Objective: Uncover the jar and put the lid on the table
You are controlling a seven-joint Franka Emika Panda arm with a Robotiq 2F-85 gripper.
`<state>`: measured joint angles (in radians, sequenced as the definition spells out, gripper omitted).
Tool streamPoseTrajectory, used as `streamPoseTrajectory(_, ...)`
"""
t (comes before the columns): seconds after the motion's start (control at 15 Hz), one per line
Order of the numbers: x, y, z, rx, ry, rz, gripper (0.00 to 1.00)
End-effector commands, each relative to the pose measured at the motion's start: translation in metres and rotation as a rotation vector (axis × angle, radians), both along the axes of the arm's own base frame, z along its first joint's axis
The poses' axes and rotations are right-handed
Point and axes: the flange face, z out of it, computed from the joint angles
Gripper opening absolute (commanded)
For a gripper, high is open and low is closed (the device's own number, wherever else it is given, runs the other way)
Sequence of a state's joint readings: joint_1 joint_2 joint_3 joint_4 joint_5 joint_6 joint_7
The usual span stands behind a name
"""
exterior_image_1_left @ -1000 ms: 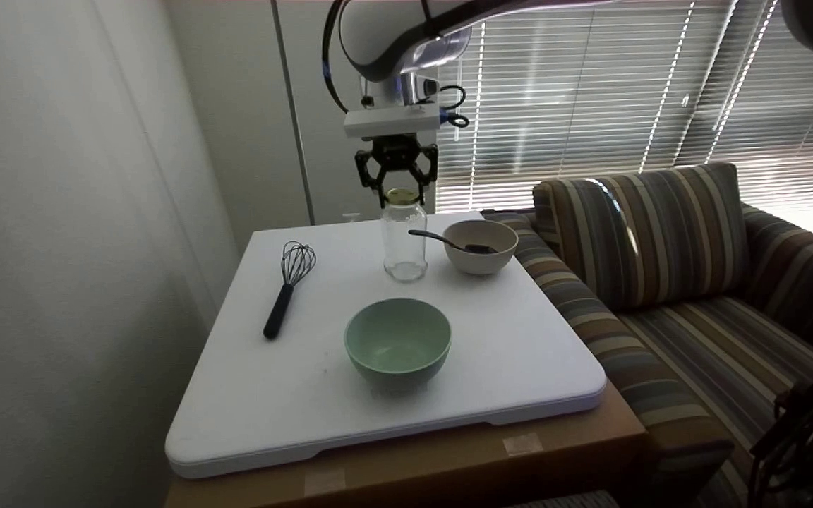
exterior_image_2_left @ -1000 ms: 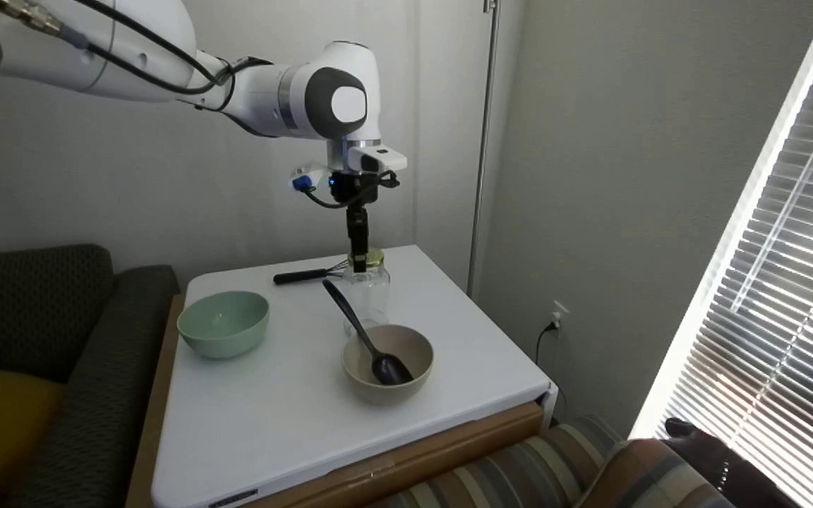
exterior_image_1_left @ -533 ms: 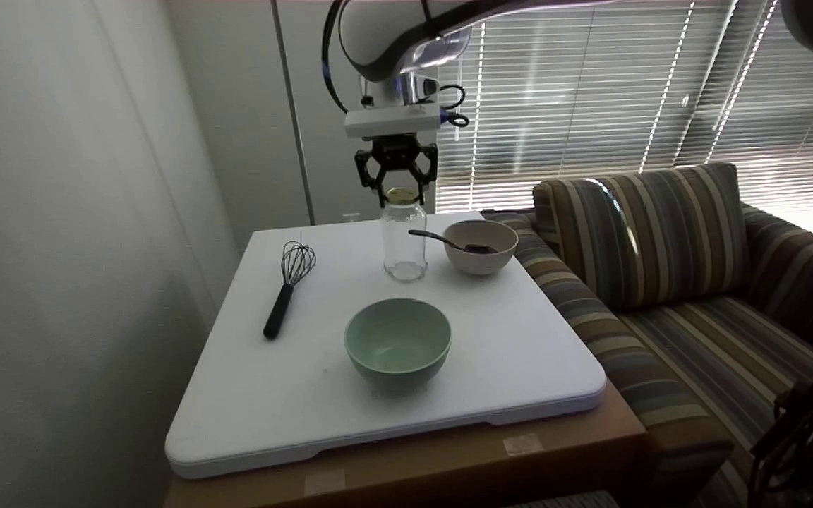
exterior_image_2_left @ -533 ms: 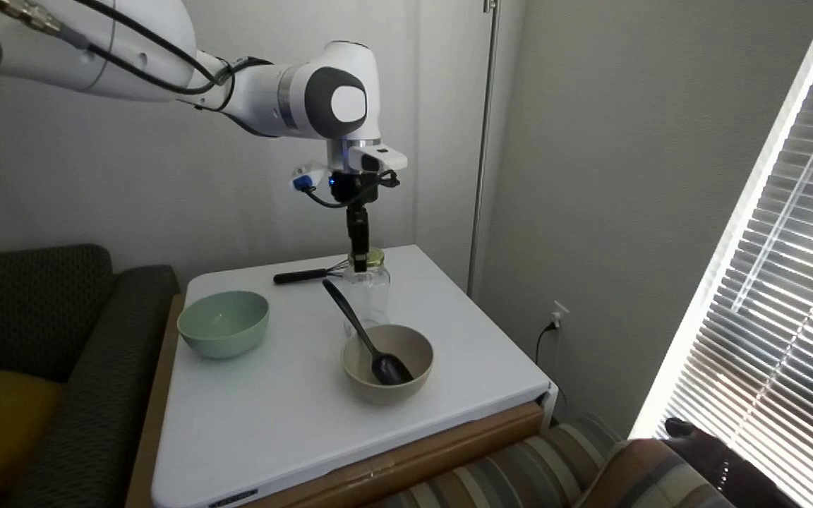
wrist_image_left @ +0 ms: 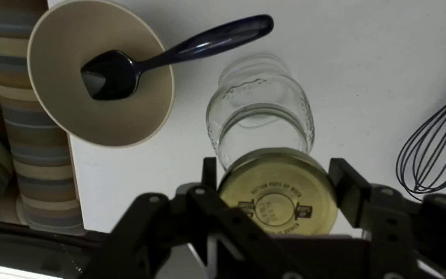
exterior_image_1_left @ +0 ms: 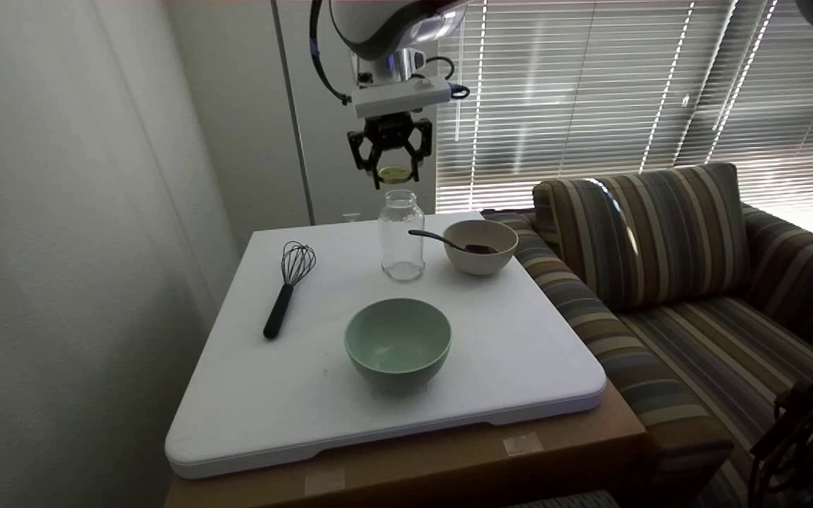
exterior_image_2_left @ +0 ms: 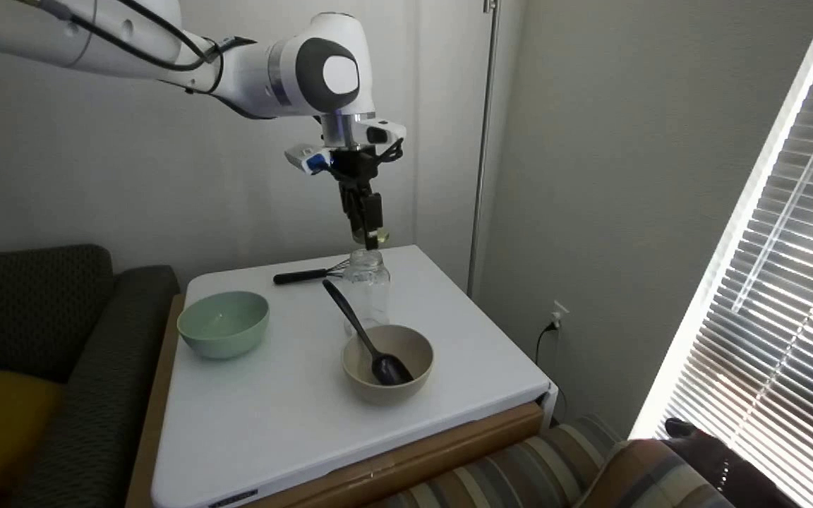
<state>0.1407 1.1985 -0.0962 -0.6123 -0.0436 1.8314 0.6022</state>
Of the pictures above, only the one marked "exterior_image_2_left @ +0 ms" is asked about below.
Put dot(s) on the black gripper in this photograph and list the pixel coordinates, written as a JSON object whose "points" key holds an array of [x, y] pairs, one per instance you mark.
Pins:
{"points": [[354, 167]]}

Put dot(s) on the yellowish jar lid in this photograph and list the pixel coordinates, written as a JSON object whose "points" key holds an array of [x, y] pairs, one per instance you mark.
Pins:
{"points": [[376, 235]]}

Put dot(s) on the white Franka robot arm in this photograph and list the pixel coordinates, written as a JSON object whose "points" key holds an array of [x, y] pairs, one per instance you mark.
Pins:
{"points": [[266, 75]]}

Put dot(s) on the clear glass jar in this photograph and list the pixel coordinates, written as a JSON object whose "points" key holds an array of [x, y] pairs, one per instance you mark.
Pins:
{"points": [[366, 286]]}

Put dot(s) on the black spoon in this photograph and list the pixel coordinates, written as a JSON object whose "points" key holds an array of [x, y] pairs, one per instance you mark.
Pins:
{"points": [[359, 329]]}

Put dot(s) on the beige bowl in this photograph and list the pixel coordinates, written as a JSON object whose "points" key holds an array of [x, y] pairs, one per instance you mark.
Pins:
{"points": [[395, 386]]}

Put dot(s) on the light green bowl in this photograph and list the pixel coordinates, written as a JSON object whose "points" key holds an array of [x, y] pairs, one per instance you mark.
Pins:
{"points": [[223, 329]]}

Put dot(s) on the white table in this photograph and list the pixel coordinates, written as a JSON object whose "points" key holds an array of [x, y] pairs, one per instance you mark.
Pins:
{"points": [[266, 432]]}

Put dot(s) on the wooden table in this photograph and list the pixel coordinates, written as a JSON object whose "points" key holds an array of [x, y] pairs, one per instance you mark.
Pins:
{"points": [[423, 455]]}

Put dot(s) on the striped sofa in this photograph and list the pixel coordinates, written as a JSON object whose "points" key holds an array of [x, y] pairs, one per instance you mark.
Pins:
{"points": [[479, 475]]}

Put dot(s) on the dark grey armchair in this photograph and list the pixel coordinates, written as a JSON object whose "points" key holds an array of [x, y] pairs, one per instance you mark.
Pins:
{"points": [[95, 377]]}

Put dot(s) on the striped sofa cushion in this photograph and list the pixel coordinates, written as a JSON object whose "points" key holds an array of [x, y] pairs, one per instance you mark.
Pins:
{"points": [[650, 475]]}

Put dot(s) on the white window blinds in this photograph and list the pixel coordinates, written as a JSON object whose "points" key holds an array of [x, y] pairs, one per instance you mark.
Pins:
{"points": [[783, 284]]}

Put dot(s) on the yellow cushion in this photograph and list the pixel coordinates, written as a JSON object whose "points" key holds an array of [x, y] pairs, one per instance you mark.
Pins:
{"points": [[0, 425]]}

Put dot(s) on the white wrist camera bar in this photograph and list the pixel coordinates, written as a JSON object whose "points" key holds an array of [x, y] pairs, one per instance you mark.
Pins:
{"points": [[307, 160]]}

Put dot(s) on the white wall outlet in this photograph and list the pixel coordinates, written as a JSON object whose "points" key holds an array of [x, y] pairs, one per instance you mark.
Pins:
{"points": [[557, 311]]}

